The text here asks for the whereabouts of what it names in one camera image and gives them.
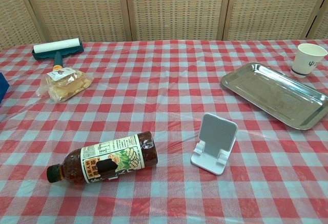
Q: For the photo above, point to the bread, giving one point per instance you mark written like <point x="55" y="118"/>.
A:
<point x="67" y="85"/>

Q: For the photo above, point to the woven bamboo folding screen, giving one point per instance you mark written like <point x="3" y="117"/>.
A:
<point x="176" y="6"/>

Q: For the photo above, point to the brown tea bottle with label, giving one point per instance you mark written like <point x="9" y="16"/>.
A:
<point x="115" y="154"/>

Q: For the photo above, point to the stainless steel tray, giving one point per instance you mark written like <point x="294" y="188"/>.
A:
<point x="274" y="93"/>

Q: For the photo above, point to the red white checkered tablecloth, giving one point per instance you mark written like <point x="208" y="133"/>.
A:
<point x="164" y="198"/>

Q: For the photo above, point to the blue Oreo cookie box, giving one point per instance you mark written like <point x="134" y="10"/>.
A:
<point x="2" y="86"/>

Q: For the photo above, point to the white folding phone stand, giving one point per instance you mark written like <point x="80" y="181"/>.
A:
<point x="217" y="137"/>

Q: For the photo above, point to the white paper cup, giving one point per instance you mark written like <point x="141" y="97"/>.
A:
<point x="306" y="60"/>

